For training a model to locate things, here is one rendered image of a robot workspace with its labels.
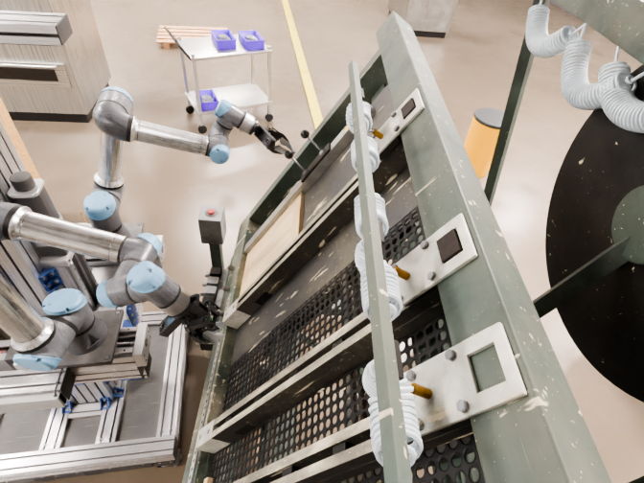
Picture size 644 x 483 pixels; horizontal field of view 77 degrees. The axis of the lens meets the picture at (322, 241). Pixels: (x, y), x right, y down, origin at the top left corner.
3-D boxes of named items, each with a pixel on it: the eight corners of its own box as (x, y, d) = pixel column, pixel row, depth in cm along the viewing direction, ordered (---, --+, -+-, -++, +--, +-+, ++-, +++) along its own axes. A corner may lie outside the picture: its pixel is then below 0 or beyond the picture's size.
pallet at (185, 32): (154, 48, 584) (153, 41, 578) (161, 31, 634) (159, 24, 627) (229, 51, 603) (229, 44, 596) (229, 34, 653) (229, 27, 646)
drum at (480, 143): (496, 179, 430) (522, 126, 386) (463, 180, 422) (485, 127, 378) (479, 158, 456) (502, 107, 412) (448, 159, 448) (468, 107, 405)
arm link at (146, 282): (128, 262, 98) (156, 255, 96) (158, 286, 106) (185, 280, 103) (117, 288, 93) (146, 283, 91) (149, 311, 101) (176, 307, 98)
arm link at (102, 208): (88, 234, 168) (78, 209, 159) (95, 213, 177) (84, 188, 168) (119, 232, 170) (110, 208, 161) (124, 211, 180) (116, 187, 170)
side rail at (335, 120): (266, 220, 226) (249, 212, 222) (404, 57, 162) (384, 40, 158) (265, 227, 222) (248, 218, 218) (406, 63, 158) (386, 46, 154)
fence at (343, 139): (252, 248, 206) (244, 244, 205) (374, 107, 151) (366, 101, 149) (250, 255, 203) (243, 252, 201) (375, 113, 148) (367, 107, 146)
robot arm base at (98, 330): (55, 356, 140) (44, 341, 133) (67, 320, 150) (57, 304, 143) (102, 353, 142) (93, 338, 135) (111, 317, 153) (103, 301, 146)
